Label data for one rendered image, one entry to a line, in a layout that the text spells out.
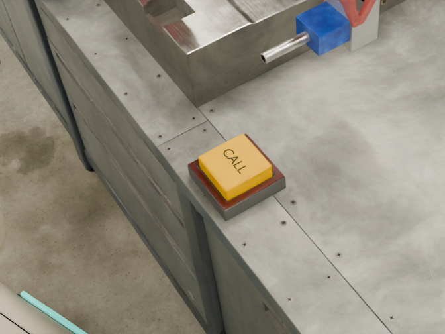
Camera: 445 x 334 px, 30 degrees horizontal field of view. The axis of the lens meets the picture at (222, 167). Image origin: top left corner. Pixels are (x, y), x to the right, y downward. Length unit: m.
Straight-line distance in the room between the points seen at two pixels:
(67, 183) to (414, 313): 1.32
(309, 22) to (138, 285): 1.05
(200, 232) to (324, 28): 0.48
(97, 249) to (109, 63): 0.87
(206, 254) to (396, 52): 0.45
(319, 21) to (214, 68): 0.16
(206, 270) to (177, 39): 0.49
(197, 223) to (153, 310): 0.58
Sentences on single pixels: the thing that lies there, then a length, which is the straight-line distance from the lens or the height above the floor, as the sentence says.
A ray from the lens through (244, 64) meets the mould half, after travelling 1.01.
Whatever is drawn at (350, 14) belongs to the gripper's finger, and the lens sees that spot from 0.86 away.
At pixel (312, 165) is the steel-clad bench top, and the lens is 0.94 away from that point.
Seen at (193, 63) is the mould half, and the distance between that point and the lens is 0.97.
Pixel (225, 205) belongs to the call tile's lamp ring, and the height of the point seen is 0.82.
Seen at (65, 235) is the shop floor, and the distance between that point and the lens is 1.94.
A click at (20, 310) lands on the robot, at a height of 0.28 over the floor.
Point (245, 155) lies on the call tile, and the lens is 0.91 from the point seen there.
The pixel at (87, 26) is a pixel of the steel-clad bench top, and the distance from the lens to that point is 1.16.
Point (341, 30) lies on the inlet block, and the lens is 0.88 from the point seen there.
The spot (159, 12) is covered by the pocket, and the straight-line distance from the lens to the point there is 1.05.
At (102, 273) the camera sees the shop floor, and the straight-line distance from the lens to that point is 1.86.
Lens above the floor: 1.53
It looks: 51 degrees down
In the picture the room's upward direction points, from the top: 9 degrees counter-clockwise
